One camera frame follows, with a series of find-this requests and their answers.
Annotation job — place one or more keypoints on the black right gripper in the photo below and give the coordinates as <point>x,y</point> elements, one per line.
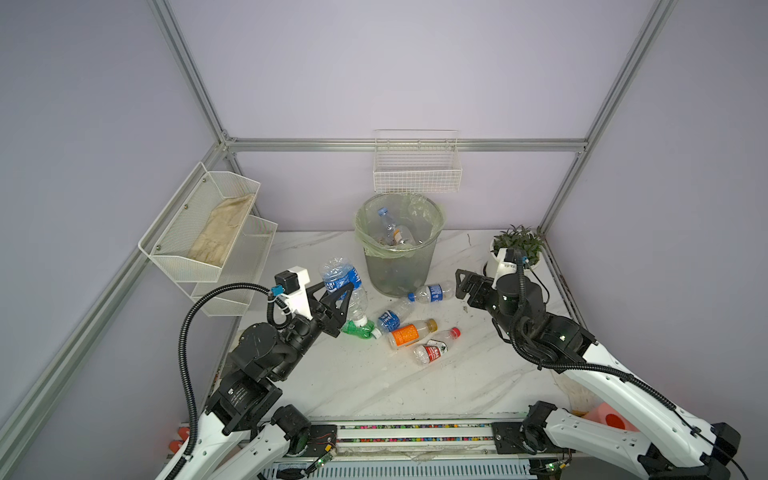
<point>479,283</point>

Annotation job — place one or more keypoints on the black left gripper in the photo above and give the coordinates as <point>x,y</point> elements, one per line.
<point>331,315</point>

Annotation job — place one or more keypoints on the large crushed blue label bottle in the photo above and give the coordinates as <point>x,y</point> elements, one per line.
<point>396,234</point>

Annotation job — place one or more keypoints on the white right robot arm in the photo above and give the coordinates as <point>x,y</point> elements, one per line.
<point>668,443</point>

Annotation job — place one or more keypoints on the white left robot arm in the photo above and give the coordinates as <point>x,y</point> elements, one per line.
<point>242,431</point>

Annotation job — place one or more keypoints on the blue label bottle near bin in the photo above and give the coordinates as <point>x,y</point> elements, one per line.
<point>433,293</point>

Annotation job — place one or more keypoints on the green lined trash bin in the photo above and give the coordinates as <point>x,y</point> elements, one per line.
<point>396,271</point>

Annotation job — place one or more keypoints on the green soda bottle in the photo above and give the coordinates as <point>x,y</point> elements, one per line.
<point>367,331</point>

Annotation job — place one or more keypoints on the small blue label bottle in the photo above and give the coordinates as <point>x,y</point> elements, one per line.
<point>392,317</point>

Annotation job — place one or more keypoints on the potted green succulent plant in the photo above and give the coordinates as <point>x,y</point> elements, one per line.
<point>519,238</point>

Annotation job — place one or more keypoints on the red white label bottle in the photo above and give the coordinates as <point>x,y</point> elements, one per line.
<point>437,346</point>

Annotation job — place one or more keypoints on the orange label bottle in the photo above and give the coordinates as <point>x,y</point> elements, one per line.
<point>411,333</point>

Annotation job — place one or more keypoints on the beige cloth in shelf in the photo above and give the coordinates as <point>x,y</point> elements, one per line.
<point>218,236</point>

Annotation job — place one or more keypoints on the white two-tier mesh shelf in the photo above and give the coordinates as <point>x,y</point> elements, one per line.
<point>168,240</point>

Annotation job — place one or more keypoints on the pink watering can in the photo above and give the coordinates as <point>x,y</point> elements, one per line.
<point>606,415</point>

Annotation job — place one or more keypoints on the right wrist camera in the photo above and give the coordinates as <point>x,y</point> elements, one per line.
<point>503,262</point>

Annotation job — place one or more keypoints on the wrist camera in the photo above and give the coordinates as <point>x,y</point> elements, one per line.
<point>291,288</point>
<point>503,262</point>

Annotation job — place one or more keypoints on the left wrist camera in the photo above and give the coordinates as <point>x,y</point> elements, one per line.
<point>291,288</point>

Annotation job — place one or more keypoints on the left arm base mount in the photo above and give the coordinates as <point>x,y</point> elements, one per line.
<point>312,441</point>

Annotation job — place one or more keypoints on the white wire wall basket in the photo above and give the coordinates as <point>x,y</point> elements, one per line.
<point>416,161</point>

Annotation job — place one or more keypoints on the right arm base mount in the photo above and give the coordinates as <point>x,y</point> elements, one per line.
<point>524,437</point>

